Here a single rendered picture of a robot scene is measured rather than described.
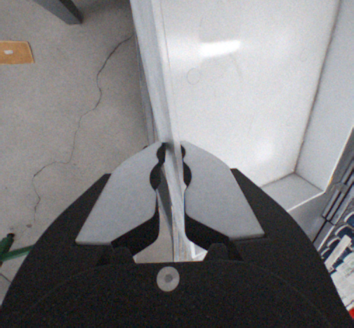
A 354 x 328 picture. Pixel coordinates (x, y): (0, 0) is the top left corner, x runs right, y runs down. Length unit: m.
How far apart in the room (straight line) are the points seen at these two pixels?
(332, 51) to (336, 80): 0.03
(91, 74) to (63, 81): 0.14
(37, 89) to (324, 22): 1.13
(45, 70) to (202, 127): 1.03
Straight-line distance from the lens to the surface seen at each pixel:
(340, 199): 0.83
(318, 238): 0.96
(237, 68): 0.18
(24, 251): 1.58
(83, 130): 1.19
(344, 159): 0.73
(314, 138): 0.28
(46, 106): 1.18
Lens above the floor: 1.09
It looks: 56 degrees down
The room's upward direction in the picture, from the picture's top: 146 degrees clockwise
